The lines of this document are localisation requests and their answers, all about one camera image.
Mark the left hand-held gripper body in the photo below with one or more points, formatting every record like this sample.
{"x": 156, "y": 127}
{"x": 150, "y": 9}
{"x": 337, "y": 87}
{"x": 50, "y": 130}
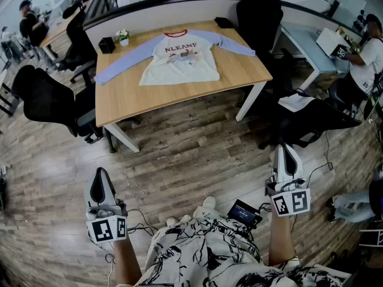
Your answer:
{"x": 104, "y": 229}

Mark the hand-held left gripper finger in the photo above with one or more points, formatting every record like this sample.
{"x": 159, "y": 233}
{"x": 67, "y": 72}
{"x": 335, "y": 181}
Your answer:
{"x": 88, "y": 197}
{"x": 109, "y": 196}

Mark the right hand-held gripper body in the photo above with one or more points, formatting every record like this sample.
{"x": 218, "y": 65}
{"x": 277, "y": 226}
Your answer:
{"x": 290, "y": 202}

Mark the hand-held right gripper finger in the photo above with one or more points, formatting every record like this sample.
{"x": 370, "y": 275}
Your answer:
{"x": 278, "y": 169}
{"x": 299, "y": 169}

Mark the white and blue raglan shirt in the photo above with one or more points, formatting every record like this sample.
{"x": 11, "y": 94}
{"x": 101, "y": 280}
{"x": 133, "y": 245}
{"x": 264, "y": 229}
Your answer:
{"x": 179, "y": 70}

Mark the person's right forearm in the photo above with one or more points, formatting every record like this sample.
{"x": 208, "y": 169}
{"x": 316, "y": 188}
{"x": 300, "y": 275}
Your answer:
{"x": 281, "y": 238}

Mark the person's left forearm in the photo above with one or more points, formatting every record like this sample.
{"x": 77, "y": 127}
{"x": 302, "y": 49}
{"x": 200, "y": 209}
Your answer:
{"x": 127, "y": 262}

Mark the black screen device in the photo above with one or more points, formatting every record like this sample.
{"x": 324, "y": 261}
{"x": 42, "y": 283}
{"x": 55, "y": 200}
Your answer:
{"x": 243, "y": 214}

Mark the black office chair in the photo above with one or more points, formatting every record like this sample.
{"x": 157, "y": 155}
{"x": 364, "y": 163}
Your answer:
{"x": 42, "y": 97}
{"x": 77, "y": 40}
{"x": 314, "y": 121}
{"x": 257, "y": 19}

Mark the white paper sheet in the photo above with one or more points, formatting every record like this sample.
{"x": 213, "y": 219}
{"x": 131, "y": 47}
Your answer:
{"x": 294, "y": 103}

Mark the person's left white shoe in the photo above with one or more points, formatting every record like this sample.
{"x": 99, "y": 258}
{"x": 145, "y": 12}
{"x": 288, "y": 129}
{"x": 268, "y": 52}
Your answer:
{"x": 172, "y": 222}

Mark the person's white shoe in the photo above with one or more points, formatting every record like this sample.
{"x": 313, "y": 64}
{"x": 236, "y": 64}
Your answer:
{"x": 172, "y": 222}
{"x": 209, "y": 202}

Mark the person's right white shoe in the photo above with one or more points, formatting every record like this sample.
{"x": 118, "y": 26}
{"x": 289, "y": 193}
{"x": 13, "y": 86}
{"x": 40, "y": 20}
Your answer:
{"x": 209, "y": 202}

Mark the person's patterned white blouse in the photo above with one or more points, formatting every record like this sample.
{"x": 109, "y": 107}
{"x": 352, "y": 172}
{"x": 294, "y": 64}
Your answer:
{"x": 209, "y": 250}

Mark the light blue desk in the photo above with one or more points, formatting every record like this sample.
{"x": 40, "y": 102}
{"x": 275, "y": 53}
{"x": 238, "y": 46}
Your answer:
{"x": 311, "y": 49}

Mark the white box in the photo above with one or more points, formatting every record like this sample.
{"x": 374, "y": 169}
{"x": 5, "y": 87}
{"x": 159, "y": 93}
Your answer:
{"x": 329, "y": 39}

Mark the black pen holder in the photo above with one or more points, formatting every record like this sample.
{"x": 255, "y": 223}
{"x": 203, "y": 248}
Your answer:
{"x": 106, "y": 45}

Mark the black pouch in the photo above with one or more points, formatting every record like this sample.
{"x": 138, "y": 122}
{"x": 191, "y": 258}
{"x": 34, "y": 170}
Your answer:
{"x": 223, "y": 22}

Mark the white potted flowers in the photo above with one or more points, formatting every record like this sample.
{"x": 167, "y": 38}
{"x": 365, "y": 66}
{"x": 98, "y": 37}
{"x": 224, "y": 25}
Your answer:
{"x": 123, "y": 37}

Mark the wooden desk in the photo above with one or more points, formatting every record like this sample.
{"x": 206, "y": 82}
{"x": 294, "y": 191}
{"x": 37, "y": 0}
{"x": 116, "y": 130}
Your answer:
{"x": 55, "y": 30}

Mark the white desk partition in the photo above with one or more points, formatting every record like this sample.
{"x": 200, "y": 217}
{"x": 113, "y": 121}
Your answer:
{"x": 167, "y": 13}

